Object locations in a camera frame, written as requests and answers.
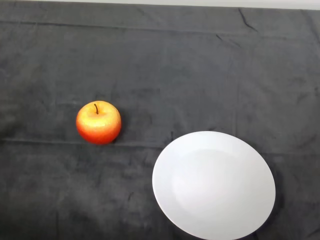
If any black cloth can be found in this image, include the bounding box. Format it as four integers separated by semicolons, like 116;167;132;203
0;0;320;240

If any white round plate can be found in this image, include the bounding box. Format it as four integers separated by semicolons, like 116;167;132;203
151;130;277;240

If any red yellow apple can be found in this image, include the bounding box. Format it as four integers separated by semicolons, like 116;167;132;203
75;100;122;146

